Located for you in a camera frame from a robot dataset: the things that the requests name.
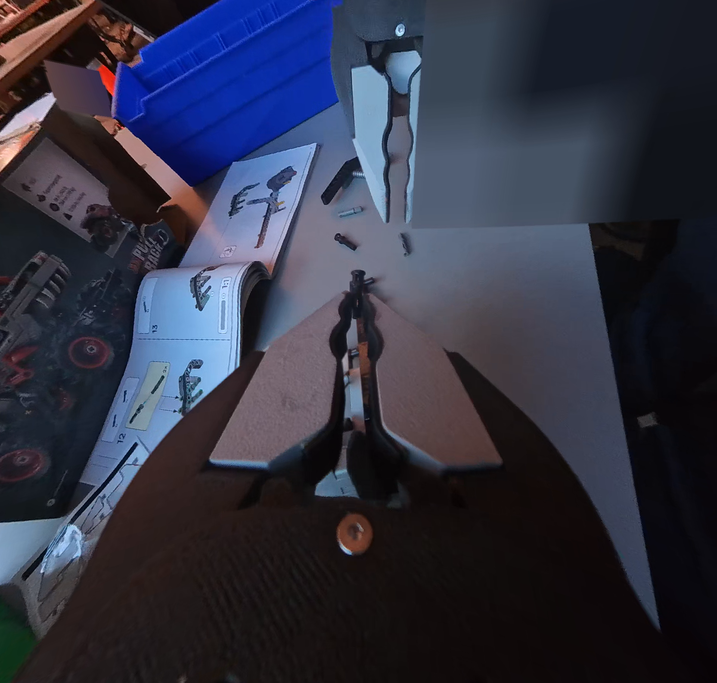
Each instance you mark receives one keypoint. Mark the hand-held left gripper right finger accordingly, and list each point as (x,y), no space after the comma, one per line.
(431,403)

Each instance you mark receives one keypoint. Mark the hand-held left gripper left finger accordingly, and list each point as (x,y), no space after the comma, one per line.
(285,403)

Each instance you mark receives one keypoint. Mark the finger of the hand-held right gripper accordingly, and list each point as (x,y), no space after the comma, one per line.
(412,156)
(367,128)

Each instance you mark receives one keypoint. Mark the black angled piece with spring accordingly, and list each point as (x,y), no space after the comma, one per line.
(339,181)

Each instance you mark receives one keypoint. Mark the grey toy pin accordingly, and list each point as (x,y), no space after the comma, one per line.
(350,211)

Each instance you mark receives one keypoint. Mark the small dark toy pin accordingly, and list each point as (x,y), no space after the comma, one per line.
(404,244)

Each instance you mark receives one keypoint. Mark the black toy pin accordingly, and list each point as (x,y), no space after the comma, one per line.
(345,241)

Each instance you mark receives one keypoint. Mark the black toy axle assembly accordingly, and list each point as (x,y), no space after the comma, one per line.
(358,302)

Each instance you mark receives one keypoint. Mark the white instruction booklet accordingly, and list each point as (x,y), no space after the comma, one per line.
(190,335)

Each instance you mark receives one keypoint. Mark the large blue plastic bin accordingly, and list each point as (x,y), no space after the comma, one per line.
(224,95)

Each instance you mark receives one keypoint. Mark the black toy truck box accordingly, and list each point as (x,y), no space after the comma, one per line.
(50,313)

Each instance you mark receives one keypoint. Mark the printed outline paper sheet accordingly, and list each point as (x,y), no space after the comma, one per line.
(61,560)

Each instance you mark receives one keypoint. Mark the green plastic object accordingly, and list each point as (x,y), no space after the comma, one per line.
(14,644)

